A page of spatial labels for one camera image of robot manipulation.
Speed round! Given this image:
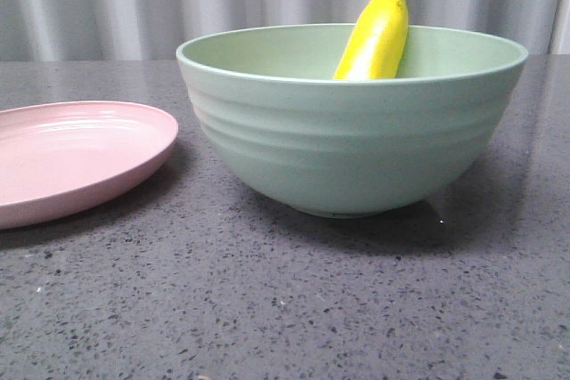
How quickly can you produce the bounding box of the pink plate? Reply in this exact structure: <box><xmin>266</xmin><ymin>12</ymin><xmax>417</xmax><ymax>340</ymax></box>
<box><xmin>1</xmin><ymin>101</ymin><xmax>178</xmax><ymax>229</ymax></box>

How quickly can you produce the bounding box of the green ribbed bowl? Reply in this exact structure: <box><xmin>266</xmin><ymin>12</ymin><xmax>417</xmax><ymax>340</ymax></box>
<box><xmin>176</xmin><ymin>23</ymin><xmax>528</xmax><ymax>218</ymax></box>

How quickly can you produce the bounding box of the yellow banana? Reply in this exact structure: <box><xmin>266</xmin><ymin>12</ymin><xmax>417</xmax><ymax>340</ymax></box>
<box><xmin>333</xmin><ymin>0</ymin><xmax>409</xmax><ymax>80</ymax></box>

